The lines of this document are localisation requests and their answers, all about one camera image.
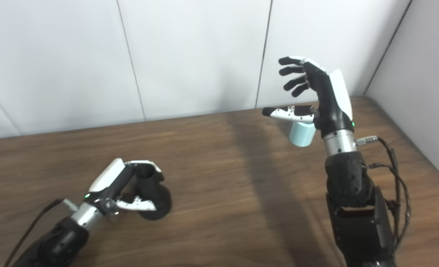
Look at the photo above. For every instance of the black funnel-shaped nozzle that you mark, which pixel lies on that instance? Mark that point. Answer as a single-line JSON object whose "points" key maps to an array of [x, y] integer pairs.
{"points": [[156, 196]]}

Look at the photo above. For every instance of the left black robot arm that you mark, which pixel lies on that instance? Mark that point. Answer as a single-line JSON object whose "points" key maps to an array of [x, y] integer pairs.
{"points": [[56, 239]]}

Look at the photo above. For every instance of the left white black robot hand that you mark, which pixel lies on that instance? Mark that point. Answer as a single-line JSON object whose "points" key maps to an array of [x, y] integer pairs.
{"points": [[110, 181]]}

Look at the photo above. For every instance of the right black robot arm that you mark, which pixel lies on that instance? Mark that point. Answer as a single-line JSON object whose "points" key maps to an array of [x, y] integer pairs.
{"points": [[356, 215]]}

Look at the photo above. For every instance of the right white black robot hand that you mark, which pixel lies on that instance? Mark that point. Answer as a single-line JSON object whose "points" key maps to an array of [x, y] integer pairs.
{"points": [[330, 100]]}

